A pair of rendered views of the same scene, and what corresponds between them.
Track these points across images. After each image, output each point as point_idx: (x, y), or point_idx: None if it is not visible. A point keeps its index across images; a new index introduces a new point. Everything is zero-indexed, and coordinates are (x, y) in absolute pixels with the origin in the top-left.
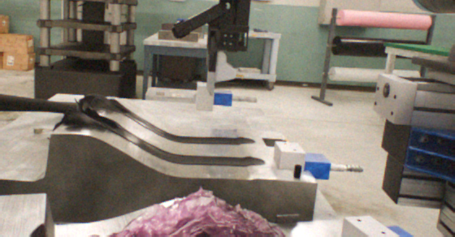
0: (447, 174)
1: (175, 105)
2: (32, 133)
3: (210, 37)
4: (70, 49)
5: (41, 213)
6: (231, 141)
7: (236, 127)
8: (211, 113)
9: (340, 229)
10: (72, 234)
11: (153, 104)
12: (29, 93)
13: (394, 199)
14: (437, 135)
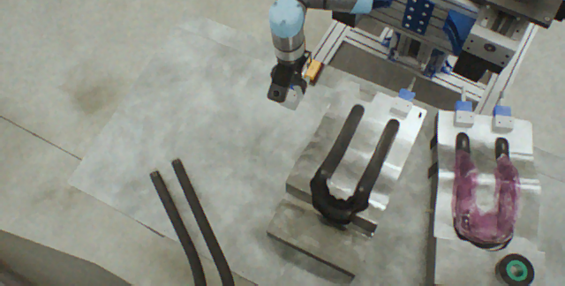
0: (377, 2)
1: (150, 79)
2: (282, 229)
3: (298, 81)
4: None
5: (455, 240)
6: (351, 115)
7: (239, 63)
8: (189, 61)
9: (447, 120)
10: (442, 230)
11: (141, 99)
12: None
13: (351, 26)
14: None
